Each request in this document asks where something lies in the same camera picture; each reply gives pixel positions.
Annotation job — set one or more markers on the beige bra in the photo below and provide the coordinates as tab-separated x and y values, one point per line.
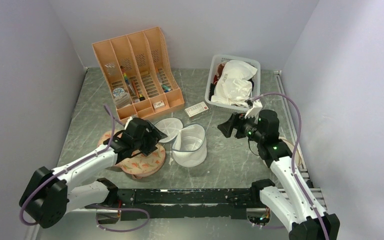
298	158

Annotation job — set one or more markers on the white bra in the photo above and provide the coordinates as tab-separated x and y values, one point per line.
232	92
236	71

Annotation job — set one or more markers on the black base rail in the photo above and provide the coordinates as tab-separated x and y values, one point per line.
139	203

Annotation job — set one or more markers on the white plastic basket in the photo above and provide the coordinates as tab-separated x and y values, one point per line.
236	67

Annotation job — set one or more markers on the small white staples box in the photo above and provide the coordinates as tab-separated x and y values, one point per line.
158	104

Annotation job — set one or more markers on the orange plastic file organizer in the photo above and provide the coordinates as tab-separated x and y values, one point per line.
144	56

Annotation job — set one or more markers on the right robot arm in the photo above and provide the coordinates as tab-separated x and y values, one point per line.
299	211

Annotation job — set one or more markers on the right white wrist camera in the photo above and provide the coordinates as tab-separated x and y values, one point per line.
254	110

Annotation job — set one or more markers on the white grey deli box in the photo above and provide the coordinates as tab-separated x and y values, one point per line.
196	109

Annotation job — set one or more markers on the floral peach bra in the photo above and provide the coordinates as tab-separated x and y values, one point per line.
141	166

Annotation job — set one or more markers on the pink bra in basket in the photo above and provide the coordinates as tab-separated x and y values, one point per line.
220	68

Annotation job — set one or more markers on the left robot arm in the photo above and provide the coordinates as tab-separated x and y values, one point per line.
79	169

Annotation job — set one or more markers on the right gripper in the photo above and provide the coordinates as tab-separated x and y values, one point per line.
237	122

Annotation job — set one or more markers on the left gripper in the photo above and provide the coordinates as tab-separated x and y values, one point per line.
154	136

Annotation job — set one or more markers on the rainbow coloured pen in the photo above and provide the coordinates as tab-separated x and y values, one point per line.
127	81

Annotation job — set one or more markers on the round patterned tape roll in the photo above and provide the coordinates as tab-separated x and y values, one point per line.
118	92

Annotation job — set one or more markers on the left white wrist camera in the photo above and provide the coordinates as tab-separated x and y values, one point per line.
130	118

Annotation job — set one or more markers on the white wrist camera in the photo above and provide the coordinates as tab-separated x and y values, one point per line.
254	110
130	118

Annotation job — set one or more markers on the white mesh laundry bag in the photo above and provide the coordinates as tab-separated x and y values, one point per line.
188	142

